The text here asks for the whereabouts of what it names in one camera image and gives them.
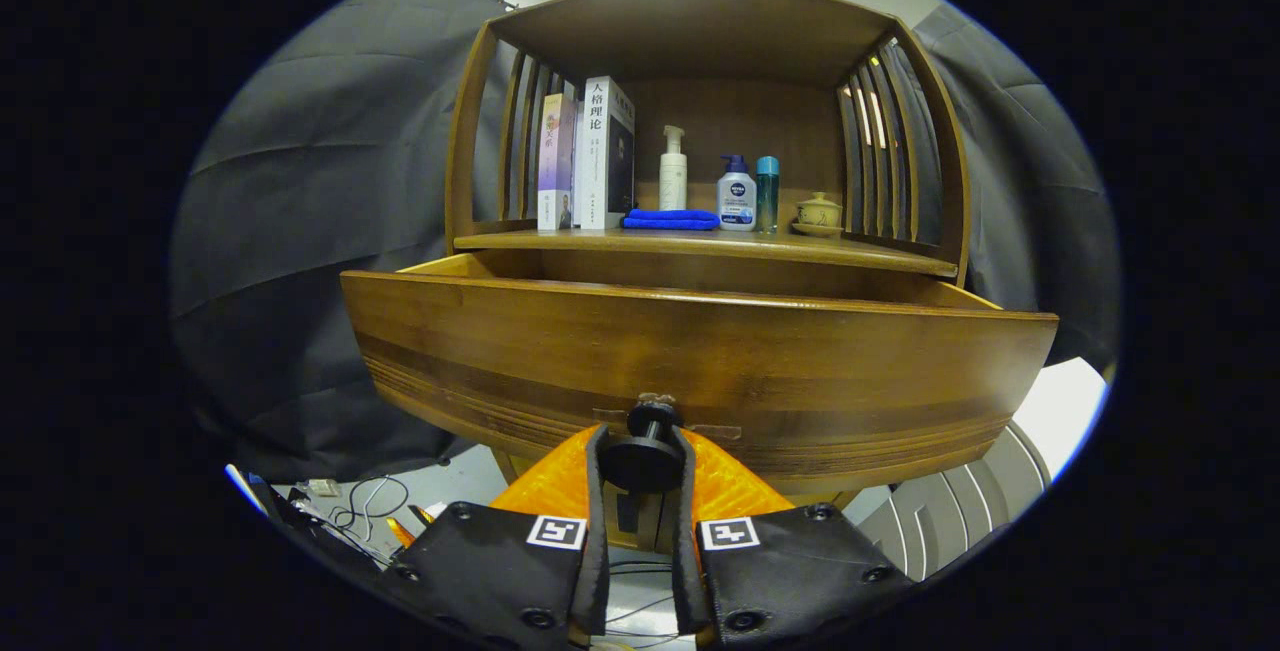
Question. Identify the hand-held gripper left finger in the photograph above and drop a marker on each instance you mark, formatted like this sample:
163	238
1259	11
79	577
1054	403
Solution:
500	571

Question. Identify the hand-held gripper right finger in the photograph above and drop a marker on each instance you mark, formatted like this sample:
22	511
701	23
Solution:
790	571

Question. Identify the wooden drawer with black knob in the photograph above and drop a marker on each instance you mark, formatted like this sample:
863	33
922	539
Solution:
700	351

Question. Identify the wooden countertop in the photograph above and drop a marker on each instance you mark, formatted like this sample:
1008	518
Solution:
800	246

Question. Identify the brown wooden cabinet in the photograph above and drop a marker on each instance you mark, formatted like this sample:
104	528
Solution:
700	31

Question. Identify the grey ribbed object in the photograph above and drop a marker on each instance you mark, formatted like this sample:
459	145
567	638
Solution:
950	511

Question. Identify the small white floor box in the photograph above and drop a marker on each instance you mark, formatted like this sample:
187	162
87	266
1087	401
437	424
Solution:
322	487

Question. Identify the white flat panel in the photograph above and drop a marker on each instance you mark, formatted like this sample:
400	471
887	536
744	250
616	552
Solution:
1065	406

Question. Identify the beige lidded teacup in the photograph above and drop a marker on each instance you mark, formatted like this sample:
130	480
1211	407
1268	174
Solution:
818	214

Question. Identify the blue folded cloth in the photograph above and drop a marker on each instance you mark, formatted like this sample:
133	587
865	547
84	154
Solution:
670	220

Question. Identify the white bottle with blue cap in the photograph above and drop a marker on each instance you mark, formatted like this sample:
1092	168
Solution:
737	201

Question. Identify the slim teal bottle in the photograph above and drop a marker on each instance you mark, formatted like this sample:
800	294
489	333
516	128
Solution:
767	196

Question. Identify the black backdrop cloth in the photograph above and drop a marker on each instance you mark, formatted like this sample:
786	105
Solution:
330	231

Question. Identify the white pump bottle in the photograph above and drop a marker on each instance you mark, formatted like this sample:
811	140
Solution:
673	181

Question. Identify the purple book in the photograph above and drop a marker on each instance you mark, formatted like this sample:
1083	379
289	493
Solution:
555	161

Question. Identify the white book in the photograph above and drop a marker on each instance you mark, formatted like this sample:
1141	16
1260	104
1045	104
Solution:
598	151

